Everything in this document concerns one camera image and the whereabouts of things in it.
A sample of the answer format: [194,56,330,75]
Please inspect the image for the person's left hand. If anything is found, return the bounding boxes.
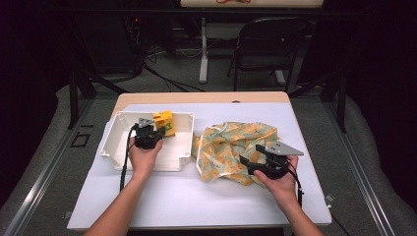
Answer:
[127,136,164,181]

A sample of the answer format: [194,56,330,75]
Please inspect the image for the person's right hand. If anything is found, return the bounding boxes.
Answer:
[253,154,300,211]

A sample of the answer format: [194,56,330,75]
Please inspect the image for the aluminium rail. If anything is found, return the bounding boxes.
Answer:
[3,97,96,236]
[323,101,397,236]

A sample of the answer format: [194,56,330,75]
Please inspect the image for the white desk leg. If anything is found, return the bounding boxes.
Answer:
[198,16,210,85]

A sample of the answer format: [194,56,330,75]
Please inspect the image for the black folding chair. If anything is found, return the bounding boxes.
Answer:
[227,17,313,93]

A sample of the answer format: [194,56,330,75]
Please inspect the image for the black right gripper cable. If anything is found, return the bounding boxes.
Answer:
[287,161,352,236]

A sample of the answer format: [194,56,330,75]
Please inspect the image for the yellow snack box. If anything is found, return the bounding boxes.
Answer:
[152,110,177,138]

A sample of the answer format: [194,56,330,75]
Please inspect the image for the white plastic box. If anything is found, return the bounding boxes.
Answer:
[99,110,196,173]

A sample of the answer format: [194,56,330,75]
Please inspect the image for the black floor cables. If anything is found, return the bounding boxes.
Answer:
[131,48,206,93]

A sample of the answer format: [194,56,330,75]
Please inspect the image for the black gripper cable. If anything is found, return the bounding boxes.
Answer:
[119,123,140,193]
[287,161,352,236]

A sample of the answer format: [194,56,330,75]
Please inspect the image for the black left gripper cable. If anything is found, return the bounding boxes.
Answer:
[119,123,140,193]

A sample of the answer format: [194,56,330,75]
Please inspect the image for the orange patterned bag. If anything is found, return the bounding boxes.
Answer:
[191,121,279,189]

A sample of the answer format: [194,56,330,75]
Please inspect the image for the black metal stand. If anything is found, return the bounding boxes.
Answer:
[67,65,129,131]
[288,70,348,134]

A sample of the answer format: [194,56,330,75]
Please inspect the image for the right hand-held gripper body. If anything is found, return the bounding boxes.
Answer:
[247,141,305,181]

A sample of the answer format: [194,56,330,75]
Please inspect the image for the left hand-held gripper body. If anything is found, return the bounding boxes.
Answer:
[133,117,159,150]

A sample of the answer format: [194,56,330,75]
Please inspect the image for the white table mat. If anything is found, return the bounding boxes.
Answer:
[67,102,332,230]

